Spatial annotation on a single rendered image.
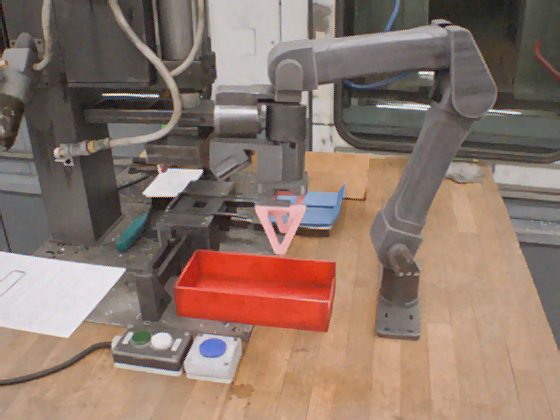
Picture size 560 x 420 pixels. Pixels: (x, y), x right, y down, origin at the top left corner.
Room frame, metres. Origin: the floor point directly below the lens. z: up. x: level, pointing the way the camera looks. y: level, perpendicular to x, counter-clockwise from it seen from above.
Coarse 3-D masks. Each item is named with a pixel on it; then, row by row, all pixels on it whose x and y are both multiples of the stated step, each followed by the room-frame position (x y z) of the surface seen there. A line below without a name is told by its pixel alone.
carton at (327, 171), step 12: (312, 156) 1.28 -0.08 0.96; (324, 156) 1.28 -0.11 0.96; (336, 156) 1.27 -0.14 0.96; (348, 156) 1.26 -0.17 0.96; (360, 156) 1.26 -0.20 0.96; (312, 168) 1.28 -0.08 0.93; (324, 168) 1.28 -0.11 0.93; (336, 168) 1.27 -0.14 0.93; (348, 168) 1.26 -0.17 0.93; (360, 168) 1.26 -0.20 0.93; (312, 180) 1.17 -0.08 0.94; (324, 180) 1.16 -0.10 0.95; (336, 180) 1.15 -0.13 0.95; (348, 180) 1.15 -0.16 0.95; (360, 180) 1.14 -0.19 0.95; (336, 192) 1.15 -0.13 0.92; (348, 192) 1.15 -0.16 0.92; (360, 192) 1.14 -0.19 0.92
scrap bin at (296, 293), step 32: (192, 256) 0.81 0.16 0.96; (224, 256) 0.82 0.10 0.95; (256, 256) 0.81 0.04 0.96; (192, 288) 0.72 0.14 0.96; (224, 288) 0.79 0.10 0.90; (256, 288) 0.79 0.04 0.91; (288, 288) 0.79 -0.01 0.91; (320, 288) 0.79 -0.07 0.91; (224, 320) 0.70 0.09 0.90; (256, 320) 0.69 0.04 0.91; (288, 320) 0.68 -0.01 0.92; (320, 320) 0.67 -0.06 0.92
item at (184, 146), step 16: (192, 96) 0.97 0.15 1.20; (96, 112) 0.98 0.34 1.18; (112, 112) 0.97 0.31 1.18; (128, 112) 0.97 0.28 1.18; (144, 112) 0.96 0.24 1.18; (160, 112) 0.95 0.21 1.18; (192, 112) 0.94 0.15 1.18; (208, 112) 0.94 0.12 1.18; (176, 128) 0.94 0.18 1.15; (192, 128) 0.93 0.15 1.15; (208, 128) 0.97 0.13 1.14; (160, 144) 0.89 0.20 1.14; (176, 144) 0.89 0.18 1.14; (192, 144) 0.88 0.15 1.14; (208, 144) 0.92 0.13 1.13; (160, 160) 0.89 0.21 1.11; (176, 160) 0.88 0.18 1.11; (192, 160) 0.87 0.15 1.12
